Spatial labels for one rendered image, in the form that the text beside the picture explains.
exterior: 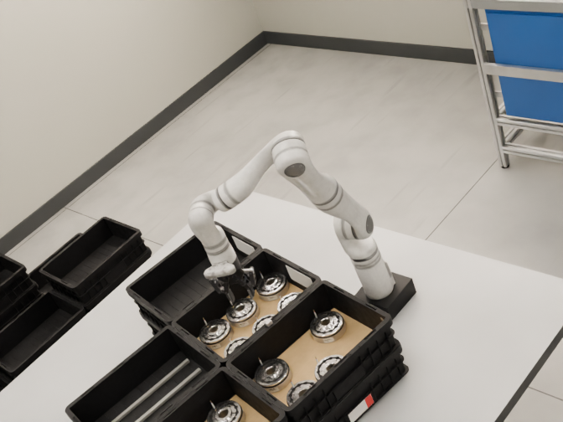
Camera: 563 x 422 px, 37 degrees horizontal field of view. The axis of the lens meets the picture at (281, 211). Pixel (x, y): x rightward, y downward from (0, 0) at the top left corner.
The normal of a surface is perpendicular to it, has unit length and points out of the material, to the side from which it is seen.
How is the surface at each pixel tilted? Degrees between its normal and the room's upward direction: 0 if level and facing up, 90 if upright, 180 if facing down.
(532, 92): 90
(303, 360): 0
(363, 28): 90
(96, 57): 90
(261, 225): 0
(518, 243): 0
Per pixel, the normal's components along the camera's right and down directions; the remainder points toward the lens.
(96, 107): 0.70, 0.21
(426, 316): -0.32, -0.76
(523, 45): -0.64, 0.61
